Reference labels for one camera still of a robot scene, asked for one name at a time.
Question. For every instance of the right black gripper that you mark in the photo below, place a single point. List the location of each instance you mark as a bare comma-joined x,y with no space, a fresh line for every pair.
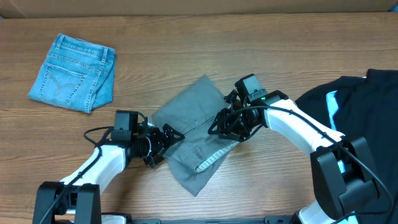
227,128

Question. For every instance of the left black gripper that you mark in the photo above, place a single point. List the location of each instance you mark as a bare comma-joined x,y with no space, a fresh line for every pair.
161,143

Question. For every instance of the grey cotton shorts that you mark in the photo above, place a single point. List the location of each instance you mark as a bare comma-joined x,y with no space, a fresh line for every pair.
194,160

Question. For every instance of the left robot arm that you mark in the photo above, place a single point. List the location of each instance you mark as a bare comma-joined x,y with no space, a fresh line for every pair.
79,194

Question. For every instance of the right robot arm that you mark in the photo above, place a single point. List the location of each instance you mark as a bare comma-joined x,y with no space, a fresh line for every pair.
343,174

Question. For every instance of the folded blue denim jeans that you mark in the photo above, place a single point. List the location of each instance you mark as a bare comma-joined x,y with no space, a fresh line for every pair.
76,75

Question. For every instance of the light blue garment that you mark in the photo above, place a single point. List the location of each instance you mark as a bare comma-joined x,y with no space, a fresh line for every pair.
332,107

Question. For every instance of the black garment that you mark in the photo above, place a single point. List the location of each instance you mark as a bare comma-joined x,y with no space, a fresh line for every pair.
367,108

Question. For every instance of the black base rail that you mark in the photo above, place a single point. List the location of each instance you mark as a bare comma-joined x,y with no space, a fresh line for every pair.
211,221

